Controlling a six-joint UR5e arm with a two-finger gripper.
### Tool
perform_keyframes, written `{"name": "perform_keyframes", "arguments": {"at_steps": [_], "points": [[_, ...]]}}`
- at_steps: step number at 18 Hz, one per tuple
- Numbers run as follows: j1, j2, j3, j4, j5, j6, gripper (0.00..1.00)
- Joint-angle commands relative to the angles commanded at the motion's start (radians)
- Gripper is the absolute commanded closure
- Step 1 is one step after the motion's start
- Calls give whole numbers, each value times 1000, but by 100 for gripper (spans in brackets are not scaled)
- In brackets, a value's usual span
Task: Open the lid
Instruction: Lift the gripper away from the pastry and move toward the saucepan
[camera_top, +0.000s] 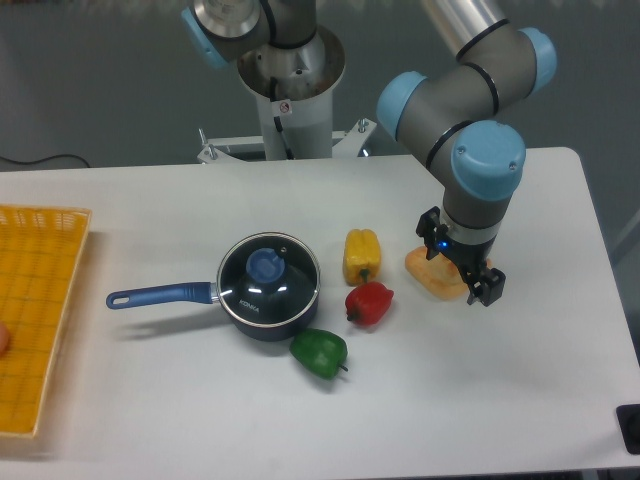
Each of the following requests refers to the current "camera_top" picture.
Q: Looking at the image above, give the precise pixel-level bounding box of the red bell pepper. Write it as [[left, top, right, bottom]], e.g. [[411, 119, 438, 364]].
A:
[[345, 282, 394, 327]]

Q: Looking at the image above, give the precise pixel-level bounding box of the black floor cable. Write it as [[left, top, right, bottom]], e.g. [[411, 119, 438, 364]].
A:
[[0, 153, 92, 168]]

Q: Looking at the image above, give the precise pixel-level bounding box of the yellow woven basket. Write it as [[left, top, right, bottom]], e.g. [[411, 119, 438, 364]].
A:
[[1, 204, 92, 438]]

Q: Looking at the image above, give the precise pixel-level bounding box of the peach object in basket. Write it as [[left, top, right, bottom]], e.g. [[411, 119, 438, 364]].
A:
[[0, 322, 11, 355]]

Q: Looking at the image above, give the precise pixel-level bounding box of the green bell pepper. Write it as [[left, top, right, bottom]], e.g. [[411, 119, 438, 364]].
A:
[[289, 328, 348, 380]]

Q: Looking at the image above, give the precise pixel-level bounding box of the orange bread roll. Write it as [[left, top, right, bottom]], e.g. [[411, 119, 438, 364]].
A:
[[404, 246, 469, 301]]

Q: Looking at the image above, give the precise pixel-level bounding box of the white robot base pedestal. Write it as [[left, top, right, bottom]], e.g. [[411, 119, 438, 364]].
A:
[[197, 26, 377, 164]]

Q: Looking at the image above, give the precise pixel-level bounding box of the glass lid blue knob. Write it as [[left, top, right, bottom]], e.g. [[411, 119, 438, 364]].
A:
[[217, 232, 320, 326]]

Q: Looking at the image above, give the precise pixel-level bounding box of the blue saucepan with handle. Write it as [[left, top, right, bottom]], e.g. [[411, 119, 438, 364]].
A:
[[105, 231, 322, 343]]

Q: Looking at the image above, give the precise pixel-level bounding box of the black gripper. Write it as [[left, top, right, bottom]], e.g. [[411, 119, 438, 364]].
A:
[[416, 207, 505, 306]]

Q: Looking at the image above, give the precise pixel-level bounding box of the yellow bell pepper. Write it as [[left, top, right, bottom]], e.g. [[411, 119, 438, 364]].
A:
[[342, 229, 382, 286]]

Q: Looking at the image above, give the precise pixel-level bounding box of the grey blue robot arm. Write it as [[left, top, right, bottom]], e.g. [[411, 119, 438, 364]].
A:
[[181, 1, 557, 305]]

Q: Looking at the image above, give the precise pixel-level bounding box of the black table edge device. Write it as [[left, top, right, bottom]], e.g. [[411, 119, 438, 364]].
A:
[[616, 404, 640, 455]]

